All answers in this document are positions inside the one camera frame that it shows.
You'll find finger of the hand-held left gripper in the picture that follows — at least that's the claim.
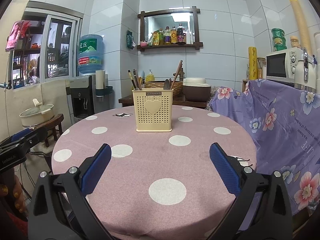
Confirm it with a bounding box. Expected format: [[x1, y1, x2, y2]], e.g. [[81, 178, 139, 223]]
[[0, 128, 33, 146], [19, 126, 48, 154]]

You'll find bamboo style faucet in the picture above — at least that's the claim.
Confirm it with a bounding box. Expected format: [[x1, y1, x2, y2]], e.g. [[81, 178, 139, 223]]
[[172, 67, 187, 81]]

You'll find green instant noodle bowl stack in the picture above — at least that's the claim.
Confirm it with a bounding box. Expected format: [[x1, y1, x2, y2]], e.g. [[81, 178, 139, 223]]
[[271, 28, 288, 52]]

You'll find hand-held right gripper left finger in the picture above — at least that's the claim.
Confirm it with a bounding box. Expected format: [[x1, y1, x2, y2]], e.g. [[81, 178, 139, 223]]
[[27, 143, 112, 240]]

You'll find green hanging packet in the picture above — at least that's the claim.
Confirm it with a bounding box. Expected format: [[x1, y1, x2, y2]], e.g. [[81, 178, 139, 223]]
[[126, 30, 135, 50]]

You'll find dark wooden stool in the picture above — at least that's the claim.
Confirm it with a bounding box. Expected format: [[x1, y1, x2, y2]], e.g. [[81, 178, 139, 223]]
[[31, 114, 65, 147]]

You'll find purple floral cloth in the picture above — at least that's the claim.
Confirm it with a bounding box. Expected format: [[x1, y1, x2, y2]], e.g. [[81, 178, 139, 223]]
[[206, 79, 320, 215]]

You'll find yellow green seasoning packet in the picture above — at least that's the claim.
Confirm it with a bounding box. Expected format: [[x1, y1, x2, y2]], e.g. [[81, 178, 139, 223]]
[[148, 30, 160, 46]]

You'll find beige paper cup stack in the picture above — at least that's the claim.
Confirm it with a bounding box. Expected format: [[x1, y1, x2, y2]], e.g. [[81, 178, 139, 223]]
[[96, 70, 105, 90]]

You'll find brown white rice cooker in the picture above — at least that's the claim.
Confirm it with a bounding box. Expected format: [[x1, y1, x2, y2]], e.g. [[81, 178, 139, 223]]
[[182, 77, 212, 102]]

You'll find cream pot with lid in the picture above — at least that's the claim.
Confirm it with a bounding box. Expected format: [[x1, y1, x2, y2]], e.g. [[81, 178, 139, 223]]
[[19, 99, 55, 128]]

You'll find tall yellowish paper cup stack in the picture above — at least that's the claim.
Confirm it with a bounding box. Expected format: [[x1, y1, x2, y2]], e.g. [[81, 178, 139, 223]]
[[287, 0, 313, 55]]

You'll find long thin wooden utensil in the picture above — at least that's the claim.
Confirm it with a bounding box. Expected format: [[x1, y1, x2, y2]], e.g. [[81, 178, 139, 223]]
[[172, 60, 183, 82]]

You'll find wooden framed mirror shelf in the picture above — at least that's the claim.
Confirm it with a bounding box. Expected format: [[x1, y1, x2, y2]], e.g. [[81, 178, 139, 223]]
[[137, 6, 203, 52]]

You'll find pink polka dot tablecloth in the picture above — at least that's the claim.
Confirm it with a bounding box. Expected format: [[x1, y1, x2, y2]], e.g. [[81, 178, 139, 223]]
[[51, 105, 258, 240]]

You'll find white microwave oven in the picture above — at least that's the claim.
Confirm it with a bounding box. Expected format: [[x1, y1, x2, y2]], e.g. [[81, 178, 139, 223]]
[[265, 47, 304, 83]]

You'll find dark wooden washstand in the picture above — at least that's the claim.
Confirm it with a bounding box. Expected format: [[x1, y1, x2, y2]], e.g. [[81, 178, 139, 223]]
[[119, 96, 209, 109]]

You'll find pink phone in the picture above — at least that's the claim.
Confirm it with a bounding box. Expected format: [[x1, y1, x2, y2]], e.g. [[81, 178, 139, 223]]
[[5, 20, 25, 52]]

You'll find yellow patterned roll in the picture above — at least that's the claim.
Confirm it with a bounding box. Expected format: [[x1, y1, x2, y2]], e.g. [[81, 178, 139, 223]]
[[248, 46, 258, 80]]

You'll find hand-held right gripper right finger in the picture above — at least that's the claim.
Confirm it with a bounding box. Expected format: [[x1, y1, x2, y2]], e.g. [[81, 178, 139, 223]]
[[207, 142, 294, 240]]

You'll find woven pattern wash basin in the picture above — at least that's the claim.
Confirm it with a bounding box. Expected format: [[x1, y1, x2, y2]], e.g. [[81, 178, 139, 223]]
[[144, 80, 184, 97]]

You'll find cream plastic utensil holder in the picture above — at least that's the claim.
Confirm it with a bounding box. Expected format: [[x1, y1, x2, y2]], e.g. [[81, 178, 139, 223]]
[[132, 88, 173, 132]]

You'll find teal cup holder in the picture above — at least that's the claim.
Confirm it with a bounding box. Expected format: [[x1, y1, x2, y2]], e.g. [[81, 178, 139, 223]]
[[96, 86, 113, 97]]

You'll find grey water dispenser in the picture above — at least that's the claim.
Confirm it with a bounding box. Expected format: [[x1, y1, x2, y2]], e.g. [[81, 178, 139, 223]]
[[69, 75, 108, 123]]

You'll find person's left hand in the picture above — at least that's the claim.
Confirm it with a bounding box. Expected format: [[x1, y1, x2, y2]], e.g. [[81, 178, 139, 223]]
[[0, 174, 28, 220]]

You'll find blue water jug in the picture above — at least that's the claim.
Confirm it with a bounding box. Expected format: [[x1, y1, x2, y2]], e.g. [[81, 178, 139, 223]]
[[77, 34, 104, 75]]

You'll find glass jar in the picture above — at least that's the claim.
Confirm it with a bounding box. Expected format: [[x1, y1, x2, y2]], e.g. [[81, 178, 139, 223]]
[[257, 58, 266, 79]]

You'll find window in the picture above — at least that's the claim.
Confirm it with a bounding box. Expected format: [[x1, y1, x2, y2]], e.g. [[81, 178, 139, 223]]
[[10, 1, 84, 90]]

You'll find dark soy sauce bottle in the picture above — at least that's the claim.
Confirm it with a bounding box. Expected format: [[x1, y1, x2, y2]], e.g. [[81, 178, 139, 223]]
[[176, 24, 186, 44]]

